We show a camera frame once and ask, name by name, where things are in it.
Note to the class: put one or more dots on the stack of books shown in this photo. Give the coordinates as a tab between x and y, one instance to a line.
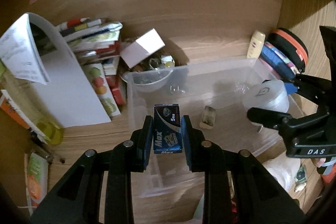
92	35

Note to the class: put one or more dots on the dark pen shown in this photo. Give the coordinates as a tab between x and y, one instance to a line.
44	148

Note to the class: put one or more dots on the blue patchwork pouch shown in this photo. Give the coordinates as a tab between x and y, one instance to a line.
275	58

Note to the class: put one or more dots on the person's right hand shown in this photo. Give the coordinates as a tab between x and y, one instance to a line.
321	162

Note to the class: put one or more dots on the bowl of small trinkets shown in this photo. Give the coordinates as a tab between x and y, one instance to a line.
152	66

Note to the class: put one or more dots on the fruit print booklet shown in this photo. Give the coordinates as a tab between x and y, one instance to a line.
101	87

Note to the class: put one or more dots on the white plastic bag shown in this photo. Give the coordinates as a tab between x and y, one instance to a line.
281	171

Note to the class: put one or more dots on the clear plastic storage box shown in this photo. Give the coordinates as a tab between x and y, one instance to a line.
197	98

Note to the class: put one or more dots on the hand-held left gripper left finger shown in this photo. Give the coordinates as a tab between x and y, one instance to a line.
148	140

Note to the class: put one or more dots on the white paper sheet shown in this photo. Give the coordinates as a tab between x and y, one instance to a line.
71	87

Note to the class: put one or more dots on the white round plastic container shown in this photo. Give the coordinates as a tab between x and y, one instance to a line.
267	95

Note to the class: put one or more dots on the black orange zip case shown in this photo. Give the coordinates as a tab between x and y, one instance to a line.
291	48

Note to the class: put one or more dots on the green orange packet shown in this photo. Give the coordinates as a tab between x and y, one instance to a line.
36	179

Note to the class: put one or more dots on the cream lotion bottle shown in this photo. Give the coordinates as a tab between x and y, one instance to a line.
256	44

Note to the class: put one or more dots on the wooden desktop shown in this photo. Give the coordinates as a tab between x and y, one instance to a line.
92	137

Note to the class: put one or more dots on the small green circuit board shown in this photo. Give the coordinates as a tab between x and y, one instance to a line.
300	176

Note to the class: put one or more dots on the yellow-green bottle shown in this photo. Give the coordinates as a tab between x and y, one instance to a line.
39	119

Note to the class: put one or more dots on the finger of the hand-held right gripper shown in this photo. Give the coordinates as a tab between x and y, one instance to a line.
270	117
309	87

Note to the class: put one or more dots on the printed paper sheet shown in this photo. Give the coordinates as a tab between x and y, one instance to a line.
18	56

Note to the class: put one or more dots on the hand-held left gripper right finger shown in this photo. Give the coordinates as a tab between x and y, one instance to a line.
187	142

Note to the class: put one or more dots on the small blue cardboard box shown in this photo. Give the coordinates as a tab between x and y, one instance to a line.
168	132

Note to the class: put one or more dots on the small white cardboard box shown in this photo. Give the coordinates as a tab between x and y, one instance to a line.
141	48

